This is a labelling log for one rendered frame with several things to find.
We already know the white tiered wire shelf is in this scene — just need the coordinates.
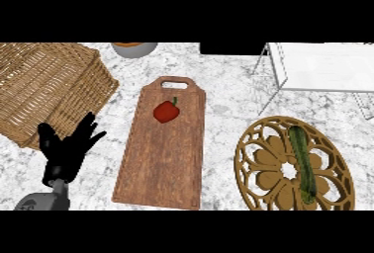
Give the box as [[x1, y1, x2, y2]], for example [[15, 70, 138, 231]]
[[252, 42, 374, 121]]

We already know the red pepper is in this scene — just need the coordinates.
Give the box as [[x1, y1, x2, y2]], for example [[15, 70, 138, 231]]
[[153, 96, 182, 125]]

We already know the green zucchini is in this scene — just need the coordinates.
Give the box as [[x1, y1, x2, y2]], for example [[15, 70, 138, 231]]
[[289, 126, 318, 206]]

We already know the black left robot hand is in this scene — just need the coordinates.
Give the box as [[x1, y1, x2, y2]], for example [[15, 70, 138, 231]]
[[37, 112, 108, 188]]

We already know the round tan cutout placemat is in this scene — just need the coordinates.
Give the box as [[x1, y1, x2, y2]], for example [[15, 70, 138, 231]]
[[234, 115, 357, 211]]

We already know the brown wooden cutting board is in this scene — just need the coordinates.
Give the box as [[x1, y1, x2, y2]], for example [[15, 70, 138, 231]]
[[111, 76, 207, 211]]

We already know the wicker basket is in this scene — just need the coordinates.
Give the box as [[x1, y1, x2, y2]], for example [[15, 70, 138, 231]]
[[0, 42, 122, 151]]

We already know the grey pot with orange contents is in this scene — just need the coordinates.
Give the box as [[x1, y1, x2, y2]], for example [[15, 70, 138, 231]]
[[111, 42, 160, 59]]

